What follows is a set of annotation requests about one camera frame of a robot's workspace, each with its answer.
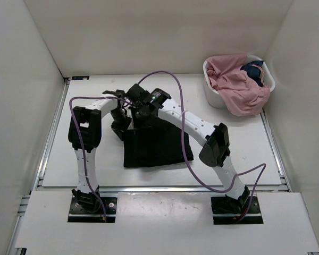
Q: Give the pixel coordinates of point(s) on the blue label sticker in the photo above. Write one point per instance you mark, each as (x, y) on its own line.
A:
(85, 77)

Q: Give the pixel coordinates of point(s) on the pink garment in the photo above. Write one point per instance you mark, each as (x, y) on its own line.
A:
(241, 94)

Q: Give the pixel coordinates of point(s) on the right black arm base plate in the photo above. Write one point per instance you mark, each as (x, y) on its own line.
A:
(223, 214)

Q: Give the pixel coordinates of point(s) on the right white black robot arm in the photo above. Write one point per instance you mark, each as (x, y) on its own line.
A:
(214, 140)

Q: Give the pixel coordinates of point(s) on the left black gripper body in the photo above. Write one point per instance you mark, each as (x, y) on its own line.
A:
(122, 120)

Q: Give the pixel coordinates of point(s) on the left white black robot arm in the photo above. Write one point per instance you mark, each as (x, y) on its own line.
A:
(85, 134)

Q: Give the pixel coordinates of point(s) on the black trousers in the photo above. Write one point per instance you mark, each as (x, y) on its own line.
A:
(156, 144)

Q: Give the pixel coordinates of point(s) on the navy blue garment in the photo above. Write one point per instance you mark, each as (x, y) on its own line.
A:
(255, 71)

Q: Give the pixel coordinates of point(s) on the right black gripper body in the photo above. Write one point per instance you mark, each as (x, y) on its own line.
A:
(141, 119)

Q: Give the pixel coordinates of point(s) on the white front cover board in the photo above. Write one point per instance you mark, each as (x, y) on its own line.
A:
(166, 223)

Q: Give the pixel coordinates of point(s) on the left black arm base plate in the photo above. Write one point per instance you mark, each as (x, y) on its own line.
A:
(111, 205)

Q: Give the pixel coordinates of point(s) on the white laundry basket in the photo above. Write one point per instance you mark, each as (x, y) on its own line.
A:
(213, 97)

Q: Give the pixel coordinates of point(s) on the aluminium rail frame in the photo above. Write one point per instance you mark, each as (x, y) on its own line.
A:
(253, 152)

